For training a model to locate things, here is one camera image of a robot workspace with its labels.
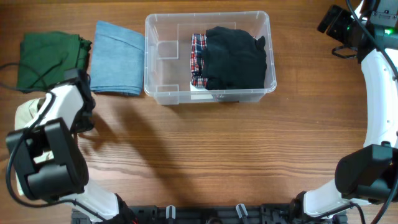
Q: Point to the blue folded towel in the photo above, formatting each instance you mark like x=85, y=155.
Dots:
x=117, y=64

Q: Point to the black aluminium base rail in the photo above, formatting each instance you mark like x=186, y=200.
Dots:
x=262, y=214

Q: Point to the green garment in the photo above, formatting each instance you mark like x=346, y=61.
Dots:
x=44, y=57

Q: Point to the black garment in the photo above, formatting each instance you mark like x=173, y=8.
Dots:
x=234, y=59

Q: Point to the right clear rail clip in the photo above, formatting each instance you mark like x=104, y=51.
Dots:
x=241, y=211

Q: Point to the clear plastic storage bin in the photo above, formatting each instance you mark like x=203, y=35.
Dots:
x=167, y=76

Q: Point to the clear rail clip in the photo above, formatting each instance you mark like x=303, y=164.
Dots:
x=241, y=211
x=170, y=212

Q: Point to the white label in bin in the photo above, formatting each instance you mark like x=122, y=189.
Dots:
x=198, y=93

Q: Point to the red navy plaid garment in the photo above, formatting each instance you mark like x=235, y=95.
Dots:
x=196, y=60

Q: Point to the cream garment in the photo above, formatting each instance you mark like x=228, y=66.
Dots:
x=26, y=112

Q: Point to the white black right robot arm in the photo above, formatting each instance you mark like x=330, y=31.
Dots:
x=369, y=175

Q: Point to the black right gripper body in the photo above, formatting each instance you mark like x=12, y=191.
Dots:
x=343, y=28

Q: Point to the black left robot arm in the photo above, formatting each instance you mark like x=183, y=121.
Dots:
x=46, y=167

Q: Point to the left clear rail clip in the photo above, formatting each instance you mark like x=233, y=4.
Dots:
x=170, y=212

